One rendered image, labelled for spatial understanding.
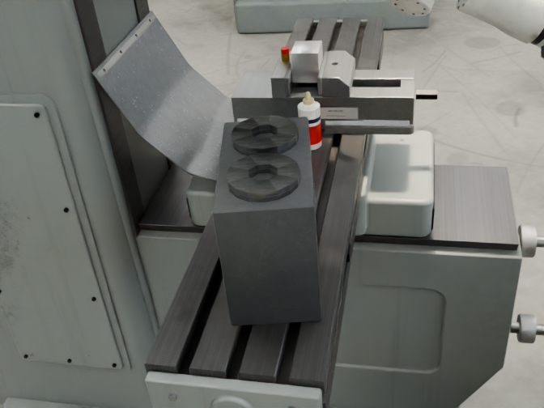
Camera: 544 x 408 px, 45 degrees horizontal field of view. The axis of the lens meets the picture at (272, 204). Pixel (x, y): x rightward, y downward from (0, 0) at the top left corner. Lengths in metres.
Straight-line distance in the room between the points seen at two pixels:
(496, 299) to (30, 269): 0.99
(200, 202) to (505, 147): 1.95
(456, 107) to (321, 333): 2.60
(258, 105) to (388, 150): 0.31
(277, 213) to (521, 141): 2.44
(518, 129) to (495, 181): 1.72
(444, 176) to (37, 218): 0.87
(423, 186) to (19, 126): 0.77
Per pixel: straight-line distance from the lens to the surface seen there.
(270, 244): 0.79
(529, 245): 1.49
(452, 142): 3.08
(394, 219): 1.30
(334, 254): 0.98
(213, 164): 1.33
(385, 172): 1.36
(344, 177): 1.15
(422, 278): 1.38
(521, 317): 1.48
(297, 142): 0.88
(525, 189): 2.82
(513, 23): 1.14
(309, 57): 1.26
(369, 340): 1.53
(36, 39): 1.24
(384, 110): 1.26
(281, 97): 1.27
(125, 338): 1.61
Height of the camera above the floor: 1.57
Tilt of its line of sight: 35 degrees down
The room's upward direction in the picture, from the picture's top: 6 degrees counter-clockwise
